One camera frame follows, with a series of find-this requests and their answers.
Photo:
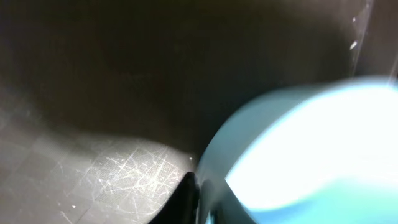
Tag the dark brown serving tray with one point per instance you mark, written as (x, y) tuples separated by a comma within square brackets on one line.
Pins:
[(105, 105)]

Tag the light blue bowl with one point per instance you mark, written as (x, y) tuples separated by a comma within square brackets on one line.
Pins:
[(307, 154)]

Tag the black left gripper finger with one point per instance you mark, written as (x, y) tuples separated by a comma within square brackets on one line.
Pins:
[(182, 205)]

